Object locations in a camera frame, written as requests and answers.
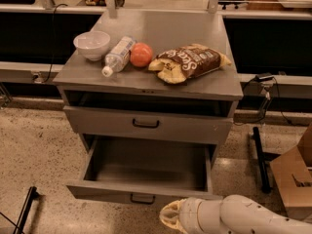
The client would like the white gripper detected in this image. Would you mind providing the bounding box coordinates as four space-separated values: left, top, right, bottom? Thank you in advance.
159 198 204 234

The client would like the grey drawer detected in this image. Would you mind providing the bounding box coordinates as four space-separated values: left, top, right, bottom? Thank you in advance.
64 106 232 145
67 136 219 206

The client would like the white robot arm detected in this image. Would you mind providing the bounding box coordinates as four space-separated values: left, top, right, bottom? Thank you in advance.
159 195 312 234

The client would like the grey top drawer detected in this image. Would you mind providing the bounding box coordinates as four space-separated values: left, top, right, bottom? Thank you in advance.
64 106 232 145

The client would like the grey drawer cabinet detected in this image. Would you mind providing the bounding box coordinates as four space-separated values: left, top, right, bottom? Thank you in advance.
54 9 243 158

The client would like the black floor bar right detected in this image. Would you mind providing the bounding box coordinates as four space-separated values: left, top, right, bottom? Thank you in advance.
253 127 271 193

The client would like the black floor bar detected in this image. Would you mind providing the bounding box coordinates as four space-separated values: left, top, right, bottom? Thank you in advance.
253 127 271 193
13 186 39 234

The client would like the cardboard box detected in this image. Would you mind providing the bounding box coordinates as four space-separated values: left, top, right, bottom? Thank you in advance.
270 124 312 222

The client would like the black floor bar left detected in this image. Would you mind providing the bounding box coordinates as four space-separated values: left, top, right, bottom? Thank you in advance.
13 186 39 234

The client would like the brown yellow chip bag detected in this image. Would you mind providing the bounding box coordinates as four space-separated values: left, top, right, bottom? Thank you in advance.
148 44 231 85

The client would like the red tomato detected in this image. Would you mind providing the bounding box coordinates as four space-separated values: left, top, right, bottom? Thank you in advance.
130 42 153 67

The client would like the clear plastic water bottle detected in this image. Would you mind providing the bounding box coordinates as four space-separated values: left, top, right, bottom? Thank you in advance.
101 36 136 77

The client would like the white ceramic bowl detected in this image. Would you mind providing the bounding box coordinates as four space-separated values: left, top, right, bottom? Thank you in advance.
73 31 110 61

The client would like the black cable left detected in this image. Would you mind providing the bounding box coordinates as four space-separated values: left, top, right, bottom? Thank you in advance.
42 3 69 84

